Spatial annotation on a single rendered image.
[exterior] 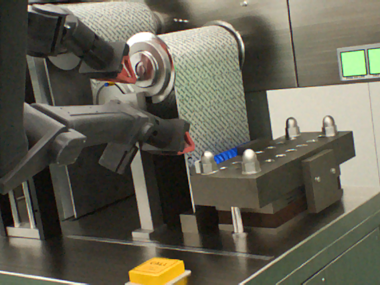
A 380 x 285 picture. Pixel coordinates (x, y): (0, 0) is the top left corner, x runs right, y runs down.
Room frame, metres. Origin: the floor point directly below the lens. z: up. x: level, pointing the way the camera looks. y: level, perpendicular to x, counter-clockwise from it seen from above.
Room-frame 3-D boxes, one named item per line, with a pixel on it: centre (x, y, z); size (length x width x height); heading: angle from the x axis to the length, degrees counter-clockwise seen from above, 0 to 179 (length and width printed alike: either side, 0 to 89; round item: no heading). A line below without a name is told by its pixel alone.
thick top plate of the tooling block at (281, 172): (1.44, -0.18, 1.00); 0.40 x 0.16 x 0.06; 140
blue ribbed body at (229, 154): (1.48, -0.08, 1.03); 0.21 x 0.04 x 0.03; 140
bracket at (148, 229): (1.43, 0.11, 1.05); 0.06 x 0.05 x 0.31; 140
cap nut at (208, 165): (1.35, -0.03, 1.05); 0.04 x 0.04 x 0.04
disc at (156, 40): (1.44, 0.06, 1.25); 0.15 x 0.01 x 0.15; 50
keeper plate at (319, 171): (1.40, -0.26, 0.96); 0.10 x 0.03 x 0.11; 140
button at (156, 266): (1.16, 0.09, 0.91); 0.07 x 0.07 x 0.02; 50
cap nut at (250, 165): (1.29, -0.11, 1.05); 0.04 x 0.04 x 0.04
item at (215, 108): (1.49, -0.07, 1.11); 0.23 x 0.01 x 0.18; 140
